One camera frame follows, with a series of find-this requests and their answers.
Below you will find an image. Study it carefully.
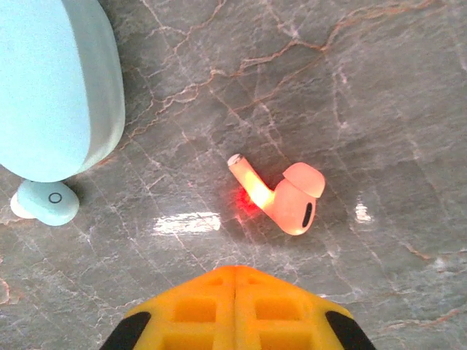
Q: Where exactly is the white wireless earbud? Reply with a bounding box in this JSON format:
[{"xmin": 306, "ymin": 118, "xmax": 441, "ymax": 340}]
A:
[{"xmin": 226, "ymin": 152, "xmax": 326, "ymax": 237}]

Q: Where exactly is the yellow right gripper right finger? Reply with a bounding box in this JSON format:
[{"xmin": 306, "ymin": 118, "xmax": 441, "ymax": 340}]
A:
[{"xmin": 235, "ymin": 265, "xmax": 377, "ymax": 350}]

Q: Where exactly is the teal wireless earbud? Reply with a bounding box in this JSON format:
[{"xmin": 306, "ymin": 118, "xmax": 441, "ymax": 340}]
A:
[{"xmin": 9, "ymin": 179, "xmax": 80, "ymax": 227}]

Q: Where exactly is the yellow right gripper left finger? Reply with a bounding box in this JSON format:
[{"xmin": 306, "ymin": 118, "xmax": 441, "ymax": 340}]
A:
[{"xmin": 98, "ymin": 265, "xmax": 236, "ymax": 350}]

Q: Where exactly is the teal earbud charging case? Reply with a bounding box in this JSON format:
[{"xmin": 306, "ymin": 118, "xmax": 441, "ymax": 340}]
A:
[{"xmin": 0, "ymin": 0, "xmax": 127, "ymax": 183}]

